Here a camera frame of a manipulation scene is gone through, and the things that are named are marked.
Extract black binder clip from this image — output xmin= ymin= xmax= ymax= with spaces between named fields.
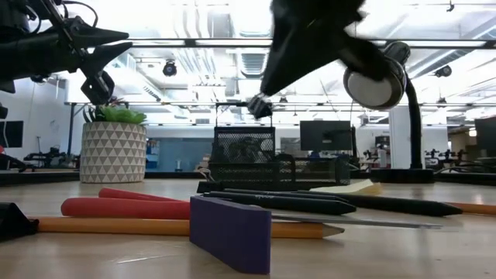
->
xmin=246 ymin=92 xmax=274 ymax=120
xmin=0 ymin=201 xmax=40 ymax=242

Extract yellow pencil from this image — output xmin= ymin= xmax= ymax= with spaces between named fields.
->
xmin=445 ymin=201 xmax=496 ymax=216
xmin=36 ymin=216 xmax=346 ymax=239

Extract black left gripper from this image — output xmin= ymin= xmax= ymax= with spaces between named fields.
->
xmin=36 ymin=26 xmax=133 ymax=106

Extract black overhead frame beam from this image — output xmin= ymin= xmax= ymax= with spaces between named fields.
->
xmin=126 ymin=37 xmax=496 ymax=50

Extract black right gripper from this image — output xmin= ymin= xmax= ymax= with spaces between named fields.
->
xmin=259 ymin=0 xmax=392 ymax=97

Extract black gooseneck desk lamp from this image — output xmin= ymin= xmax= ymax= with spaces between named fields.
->
xmin=343 ymin=41 xmax=436 ymax=185

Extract black aluminium table frame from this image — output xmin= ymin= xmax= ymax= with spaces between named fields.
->
xmin=0 ymin=168 xmax=496 ymax=186

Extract black ceiling spotlight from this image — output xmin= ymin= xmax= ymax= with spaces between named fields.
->
xmin=433 ymin=64 xmax=453 ymax=78
xmin=162 ymin=60 xmax=178 ymax=78

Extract black mesh desk organizer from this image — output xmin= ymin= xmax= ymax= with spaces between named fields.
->
xmin=196 ymin=126 xmax=352 ymax=194

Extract yellow sticky note pad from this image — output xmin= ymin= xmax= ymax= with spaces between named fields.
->
xmin=309 ymin=178 xmax=383 ymax=196

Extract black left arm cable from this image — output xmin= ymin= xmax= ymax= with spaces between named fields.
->
xmin=61 ymin=0 xmax=98 ymax=29

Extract dark monitor screen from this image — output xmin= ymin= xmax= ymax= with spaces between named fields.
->
xmin=474 ymin=115 xmax=496 ymax=158

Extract dark wall screen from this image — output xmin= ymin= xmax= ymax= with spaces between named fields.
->
xmin=0 ymin=120 xmax=24 ymax=148

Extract succulent in triangle-pattern pot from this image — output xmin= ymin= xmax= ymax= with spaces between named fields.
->
xmin=79 ymin=98 xmax=147 ymax=184

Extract black computer monitor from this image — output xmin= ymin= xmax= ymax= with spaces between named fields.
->
xmin=299 ymin=120 xmax=353 ymax=152

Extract purple eraser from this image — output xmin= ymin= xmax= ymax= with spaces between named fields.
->
xmin=188 ymin=195 xmax=273 ymax=275

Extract red-handled scissors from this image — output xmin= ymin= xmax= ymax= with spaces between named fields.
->
xmin=60 ymin=187 xmax=443 ymax=230

